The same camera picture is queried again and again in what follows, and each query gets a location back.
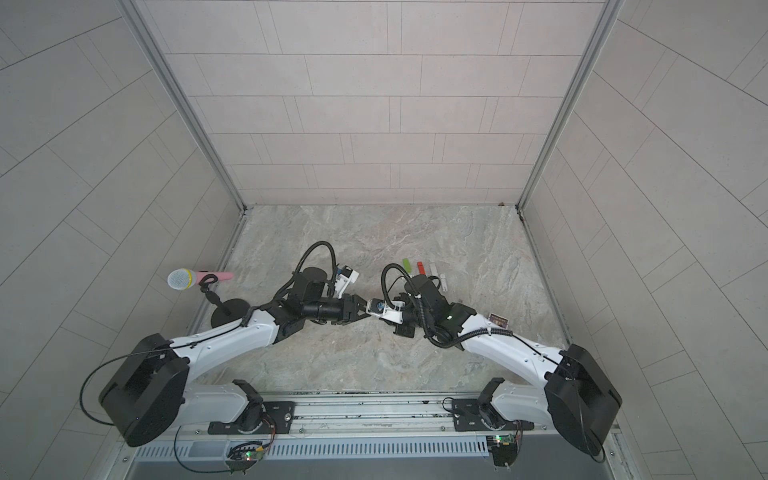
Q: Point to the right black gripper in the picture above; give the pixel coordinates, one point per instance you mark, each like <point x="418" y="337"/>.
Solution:
<point x="403" y="330"/>

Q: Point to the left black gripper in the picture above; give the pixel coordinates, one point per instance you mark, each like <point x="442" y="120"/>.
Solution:
<point x="348" y="308"/>

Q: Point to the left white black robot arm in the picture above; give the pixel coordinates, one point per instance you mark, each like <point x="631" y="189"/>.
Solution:
<point x="152" y="390"/>

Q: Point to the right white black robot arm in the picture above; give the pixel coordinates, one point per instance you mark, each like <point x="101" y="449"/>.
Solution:
<point x="574" y="395"/>

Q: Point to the playing card box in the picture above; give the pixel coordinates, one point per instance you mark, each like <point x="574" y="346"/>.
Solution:
<point x="499" y="321"/>

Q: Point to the white ventilation grille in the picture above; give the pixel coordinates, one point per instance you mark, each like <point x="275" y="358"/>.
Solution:
<point x="323" y="448"/>

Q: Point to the right circuit board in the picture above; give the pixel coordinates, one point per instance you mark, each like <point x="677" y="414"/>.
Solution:
<point x="503" y="450"/>

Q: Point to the circuit board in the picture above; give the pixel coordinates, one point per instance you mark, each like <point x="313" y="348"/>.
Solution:
<point x="503" y="450"/>
<point x="242" y="457"/>

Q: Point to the pink yellow toy microphone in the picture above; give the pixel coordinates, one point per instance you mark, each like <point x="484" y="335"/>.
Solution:
<point x="182" y="279"/>

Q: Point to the left circuit board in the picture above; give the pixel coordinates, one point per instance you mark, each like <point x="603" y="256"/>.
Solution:
<point x="242" y="457"/>

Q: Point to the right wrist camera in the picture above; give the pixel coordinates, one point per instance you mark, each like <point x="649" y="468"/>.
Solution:
<point x="379" y="308"/>

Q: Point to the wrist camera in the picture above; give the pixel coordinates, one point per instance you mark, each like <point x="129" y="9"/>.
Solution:
<point x="345" y="277"/>
<point x="379" y="308"/>

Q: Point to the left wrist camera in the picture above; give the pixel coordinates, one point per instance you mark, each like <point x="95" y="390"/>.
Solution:
<point x="345" y="277"/>

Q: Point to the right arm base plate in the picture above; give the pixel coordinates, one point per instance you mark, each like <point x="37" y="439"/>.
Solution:
<point x="467" y="417"/>

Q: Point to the aluminium rail frame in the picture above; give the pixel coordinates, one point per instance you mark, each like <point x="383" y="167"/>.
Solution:
<point x="369" y="413"/>

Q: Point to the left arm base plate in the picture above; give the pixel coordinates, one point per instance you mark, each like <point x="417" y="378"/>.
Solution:
<point x="276" y="415"/>

